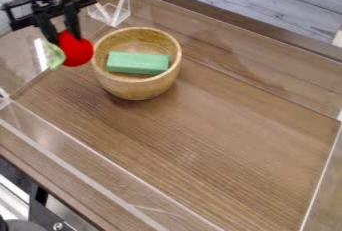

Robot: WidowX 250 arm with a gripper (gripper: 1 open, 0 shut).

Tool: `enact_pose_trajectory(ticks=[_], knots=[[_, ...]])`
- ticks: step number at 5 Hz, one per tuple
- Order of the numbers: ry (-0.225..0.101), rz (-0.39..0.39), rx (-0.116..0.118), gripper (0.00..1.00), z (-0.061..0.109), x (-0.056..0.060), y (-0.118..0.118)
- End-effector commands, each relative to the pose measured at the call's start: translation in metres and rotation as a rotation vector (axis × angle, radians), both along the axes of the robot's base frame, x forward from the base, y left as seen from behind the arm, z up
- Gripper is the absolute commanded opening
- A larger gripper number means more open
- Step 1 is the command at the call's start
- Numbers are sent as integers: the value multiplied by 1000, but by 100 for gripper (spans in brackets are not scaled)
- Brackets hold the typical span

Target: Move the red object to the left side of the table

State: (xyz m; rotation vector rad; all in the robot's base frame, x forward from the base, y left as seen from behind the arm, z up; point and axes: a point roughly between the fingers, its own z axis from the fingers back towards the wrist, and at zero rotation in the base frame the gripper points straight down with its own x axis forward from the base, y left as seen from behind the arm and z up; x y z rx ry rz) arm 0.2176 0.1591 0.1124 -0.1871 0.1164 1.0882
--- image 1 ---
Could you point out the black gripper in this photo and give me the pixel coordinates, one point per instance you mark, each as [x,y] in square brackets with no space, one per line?
[37,12]

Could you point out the red plush strawberry toy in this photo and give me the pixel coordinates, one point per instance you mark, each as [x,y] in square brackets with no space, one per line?
[71,52]

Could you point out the wooden bowl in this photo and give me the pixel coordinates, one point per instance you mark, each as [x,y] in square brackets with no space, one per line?
[136,40]

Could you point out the green rectangular block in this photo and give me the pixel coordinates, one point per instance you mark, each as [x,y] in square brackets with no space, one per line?
[136,63]

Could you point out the clear acrylic corner bracket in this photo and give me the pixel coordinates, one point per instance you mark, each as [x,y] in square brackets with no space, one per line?
[108,13]

